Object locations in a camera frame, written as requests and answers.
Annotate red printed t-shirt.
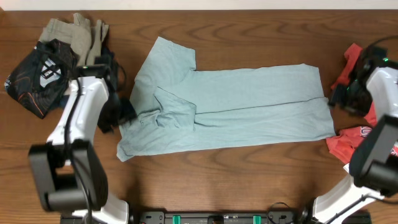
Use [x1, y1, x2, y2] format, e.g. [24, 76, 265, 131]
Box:
[326, 44, 397, 164]

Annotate light blue t-shirt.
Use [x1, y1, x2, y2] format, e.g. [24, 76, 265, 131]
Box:
[117, 37, 335, 161]

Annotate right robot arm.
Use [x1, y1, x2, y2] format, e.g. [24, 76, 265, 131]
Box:
[302, 67, 397, 223]

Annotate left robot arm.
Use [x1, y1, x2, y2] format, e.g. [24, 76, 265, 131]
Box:
[28, 77, 130, 223]

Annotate navy blue folded garment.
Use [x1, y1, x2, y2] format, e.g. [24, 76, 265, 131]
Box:
[58, 46, 121, 110]

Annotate khaki folded pants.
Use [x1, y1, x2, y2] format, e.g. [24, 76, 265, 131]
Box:
[39, 13, 109, 66]

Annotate black patterned shirt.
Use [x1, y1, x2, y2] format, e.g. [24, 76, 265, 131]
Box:
[4, 39, 79, 119]

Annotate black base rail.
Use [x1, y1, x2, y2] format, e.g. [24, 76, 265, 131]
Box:
[60, 210, 373, 224]

